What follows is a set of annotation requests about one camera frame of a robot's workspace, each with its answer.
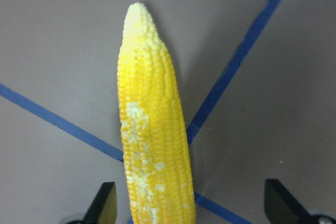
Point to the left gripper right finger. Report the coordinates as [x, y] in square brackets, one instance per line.
[281, 207]

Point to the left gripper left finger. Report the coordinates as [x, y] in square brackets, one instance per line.
[103, 209]

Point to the yellow plastic corn cob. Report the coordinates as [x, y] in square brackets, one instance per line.
[155, 149]

